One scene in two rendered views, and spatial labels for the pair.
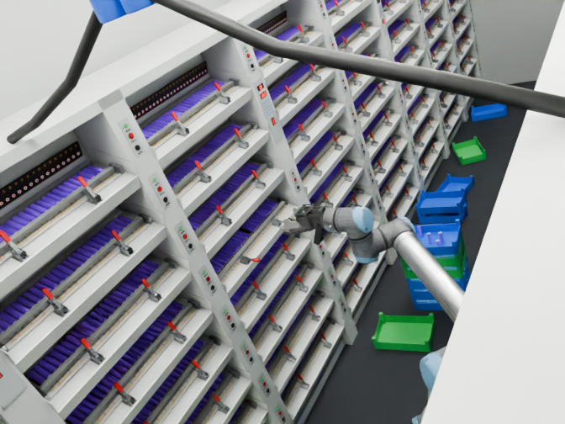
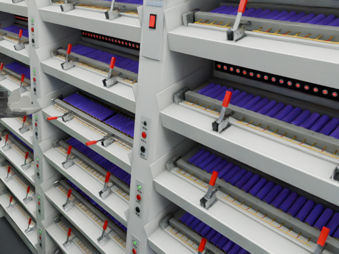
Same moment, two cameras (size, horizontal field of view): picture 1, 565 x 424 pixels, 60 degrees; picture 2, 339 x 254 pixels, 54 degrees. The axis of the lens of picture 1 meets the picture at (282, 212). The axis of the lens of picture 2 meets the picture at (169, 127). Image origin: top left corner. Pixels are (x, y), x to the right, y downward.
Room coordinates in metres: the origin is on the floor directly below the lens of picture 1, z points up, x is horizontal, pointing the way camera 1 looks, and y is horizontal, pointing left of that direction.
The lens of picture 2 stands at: (2.16, -0.95, 1.41)
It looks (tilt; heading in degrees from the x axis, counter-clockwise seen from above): 20 degrees down; 92
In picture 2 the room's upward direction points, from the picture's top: 6 degrees clockwise
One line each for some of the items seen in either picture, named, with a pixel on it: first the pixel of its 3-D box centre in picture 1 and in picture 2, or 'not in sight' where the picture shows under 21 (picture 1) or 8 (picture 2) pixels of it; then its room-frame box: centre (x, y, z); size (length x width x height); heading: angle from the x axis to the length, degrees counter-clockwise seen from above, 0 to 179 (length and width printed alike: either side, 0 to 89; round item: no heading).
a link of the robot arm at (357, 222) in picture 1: (353, 219); not in sight; (1.50, -0.23, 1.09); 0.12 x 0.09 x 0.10; 48
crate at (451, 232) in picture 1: (429, 237); not in sight; (2.10, -0.68, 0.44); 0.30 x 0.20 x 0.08; 56
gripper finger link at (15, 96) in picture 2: (287, 225); (16, 98); (1.65, 0.00, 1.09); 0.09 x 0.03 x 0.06; 63
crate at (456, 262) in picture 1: (432, 249); not in sight; (2.10, -0.68, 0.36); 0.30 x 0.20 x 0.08; 56
